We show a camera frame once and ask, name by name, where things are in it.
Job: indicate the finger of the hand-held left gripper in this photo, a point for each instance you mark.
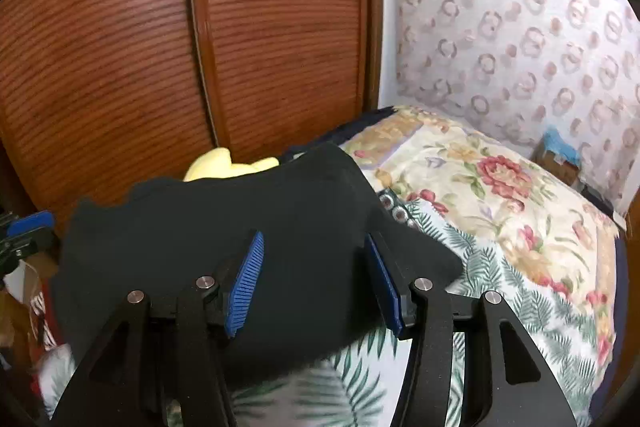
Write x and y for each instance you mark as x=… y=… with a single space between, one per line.
x=25 y=252
x=32 y=223

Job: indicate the dark cloth with gold rings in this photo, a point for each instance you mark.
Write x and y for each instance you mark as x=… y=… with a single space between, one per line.
x=397 y=207

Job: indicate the yellow plush toy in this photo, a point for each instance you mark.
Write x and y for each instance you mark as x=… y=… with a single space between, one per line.
x=220 y=164

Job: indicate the red printed cloth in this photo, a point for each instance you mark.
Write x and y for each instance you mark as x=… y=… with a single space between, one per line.
x=45 y=317

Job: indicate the navy blue mattress cover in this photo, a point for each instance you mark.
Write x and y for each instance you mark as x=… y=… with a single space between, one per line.
x=621 y=287

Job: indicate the floral bed sheet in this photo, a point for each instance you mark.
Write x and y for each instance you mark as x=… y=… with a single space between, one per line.
x=500 y=232

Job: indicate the wooden slatted wardrobe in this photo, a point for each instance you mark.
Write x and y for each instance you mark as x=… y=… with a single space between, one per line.
x=125 y=57

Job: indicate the white power strip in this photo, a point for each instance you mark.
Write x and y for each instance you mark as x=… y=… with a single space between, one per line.
x=619 y=219

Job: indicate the small cardboard box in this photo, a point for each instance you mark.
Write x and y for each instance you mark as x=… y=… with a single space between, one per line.
x=555 y=167

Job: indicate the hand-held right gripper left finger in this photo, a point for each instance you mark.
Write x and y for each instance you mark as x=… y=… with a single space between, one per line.
x=245 y=287

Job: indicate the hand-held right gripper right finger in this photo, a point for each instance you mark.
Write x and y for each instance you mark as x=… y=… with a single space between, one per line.
x=385 y=287

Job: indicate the black printed t-shirt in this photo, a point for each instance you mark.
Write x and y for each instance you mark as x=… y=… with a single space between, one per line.
x=275 y=207

